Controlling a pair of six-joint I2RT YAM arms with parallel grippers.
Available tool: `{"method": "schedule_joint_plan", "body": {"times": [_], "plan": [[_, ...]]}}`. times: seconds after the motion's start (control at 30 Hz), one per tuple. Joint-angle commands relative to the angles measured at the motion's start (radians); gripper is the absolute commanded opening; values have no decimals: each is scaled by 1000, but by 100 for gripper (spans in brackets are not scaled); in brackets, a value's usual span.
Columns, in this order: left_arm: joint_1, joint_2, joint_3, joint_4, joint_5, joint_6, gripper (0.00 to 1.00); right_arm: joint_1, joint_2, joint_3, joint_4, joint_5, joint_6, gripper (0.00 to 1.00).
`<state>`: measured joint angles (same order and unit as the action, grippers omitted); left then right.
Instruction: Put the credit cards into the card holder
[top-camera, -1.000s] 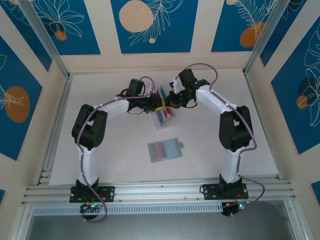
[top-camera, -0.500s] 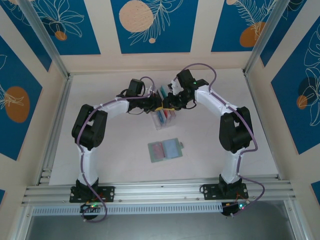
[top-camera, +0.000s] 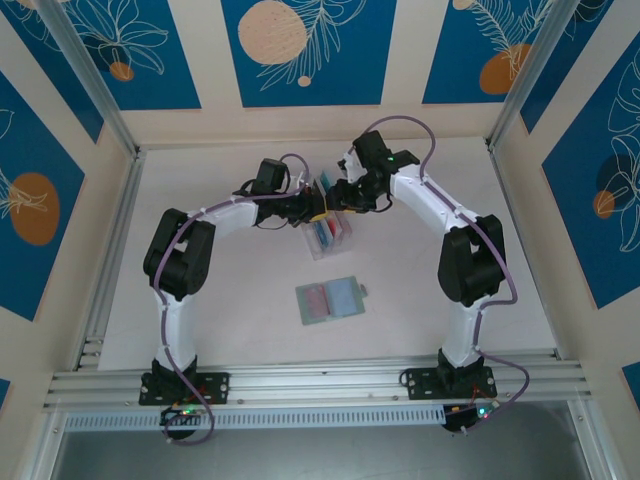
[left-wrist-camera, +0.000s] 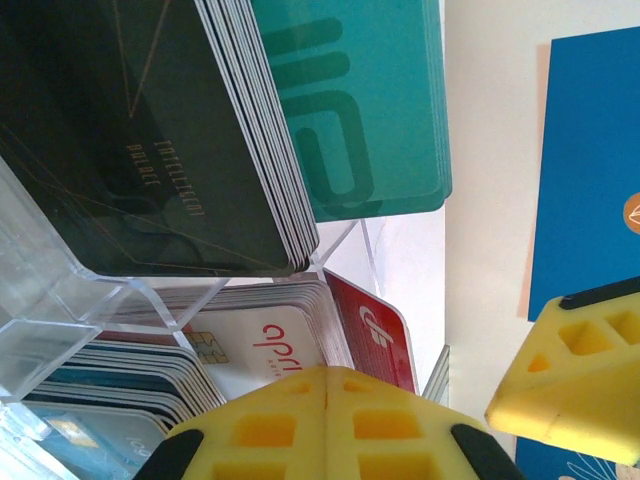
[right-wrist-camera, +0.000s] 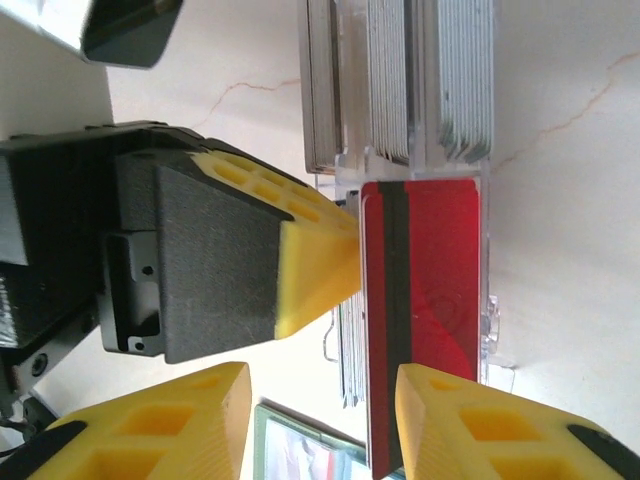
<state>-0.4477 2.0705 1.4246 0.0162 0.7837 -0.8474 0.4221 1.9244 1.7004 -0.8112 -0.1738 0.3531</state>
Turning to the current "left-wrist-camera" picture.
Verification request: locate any blue card stack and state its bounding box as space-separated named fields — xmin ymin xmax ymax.
xmin=22 ymin=342 xmax=226 ymax=480

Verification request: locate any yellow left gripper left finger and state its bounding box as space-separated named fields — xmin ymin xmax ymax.
xmin=142 ymin=367 xmax=329 ymax=480

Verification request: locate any white card stack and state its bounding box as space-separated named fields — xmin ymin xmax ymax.
xmin=107 ymin=279 xmax=354 ymax=401

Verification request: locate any blue floral wall panel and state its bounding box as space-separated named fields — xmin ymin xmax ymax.
xmin=514 ymin=24 xmax=640 ymax=480

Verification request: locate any teal card stack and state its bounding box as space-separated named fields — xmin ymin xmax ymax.
xmin=249 ymin=0 xmax=454 ymax=224

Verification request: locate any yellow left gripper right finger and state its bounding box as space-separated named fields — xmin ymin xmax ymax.
xmin=327 ymin=367 xmax=526 ymax=480

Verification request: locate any black card stack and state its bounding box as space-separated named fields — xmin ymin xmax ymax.
xmin=0 ymin=0 xmax=321 ymax=279

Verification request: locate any clear acrylic card display stand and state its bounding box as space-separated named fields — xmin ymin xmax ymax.
xmin=0 ymin=154 xmax=451 ymax=480

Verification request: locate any red credit card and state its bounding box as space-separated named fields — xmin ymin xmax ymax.
xmin=323 ymin=268 xmax=419 ymax=396

